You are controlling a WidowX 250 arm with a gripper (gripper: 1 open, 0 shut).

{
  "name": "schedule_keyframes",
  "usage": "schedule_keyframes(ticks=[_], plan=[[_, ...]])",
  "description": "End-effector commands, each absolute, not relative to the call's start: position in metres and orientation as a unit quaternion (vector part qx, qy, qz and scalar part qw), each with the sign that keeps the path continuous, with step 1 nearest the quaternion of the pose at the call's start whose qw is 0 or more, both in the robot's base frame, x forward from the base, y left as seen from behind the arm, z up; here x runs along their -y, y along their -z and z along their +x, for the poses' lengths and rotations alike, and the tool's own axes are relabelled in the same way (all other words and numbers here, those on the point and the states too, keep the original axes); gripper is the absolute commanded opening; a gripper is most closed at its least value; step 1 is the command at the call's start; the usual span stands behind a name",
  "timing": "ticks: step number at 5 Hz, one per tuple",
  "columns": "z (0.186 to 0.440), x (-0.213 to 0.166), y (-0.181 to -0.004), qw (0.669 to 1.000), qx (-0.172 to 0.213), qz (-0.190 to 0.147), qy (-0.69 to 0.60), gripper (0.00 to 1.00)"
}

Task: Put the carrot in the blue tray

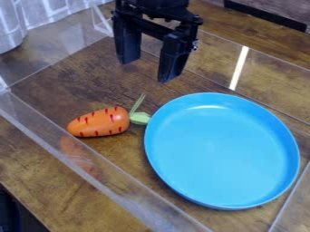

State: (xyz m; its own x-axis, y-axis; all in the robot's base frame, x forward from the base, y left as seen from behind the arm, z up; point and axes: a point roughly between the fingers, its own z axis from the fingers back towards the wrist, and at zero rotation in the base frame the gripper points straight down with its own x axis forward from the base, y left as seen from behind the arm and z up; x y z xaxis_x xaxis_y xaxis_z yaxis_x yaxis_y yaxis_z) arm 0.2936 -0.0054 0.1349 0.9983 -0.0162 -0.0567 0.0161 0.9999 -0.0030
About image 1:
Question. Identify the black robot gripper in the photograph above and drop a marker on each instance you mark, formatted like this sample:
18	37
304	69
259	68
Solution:
129	25

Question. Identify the orange toy carrot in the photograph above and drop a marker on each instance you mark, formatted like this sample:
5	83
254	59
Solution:
108	121

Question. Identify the blue round plastic tray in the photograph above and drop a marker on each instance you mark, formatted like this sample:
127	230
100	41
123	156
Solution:
221	151

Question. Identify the white checkered curtain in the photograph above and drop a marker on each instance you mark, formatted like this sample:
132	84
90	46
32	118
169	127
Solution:
21	15

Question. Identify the clear acrylic enclosure wall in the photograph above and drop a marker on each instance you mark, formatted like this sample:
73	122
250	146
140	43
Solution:
92	184

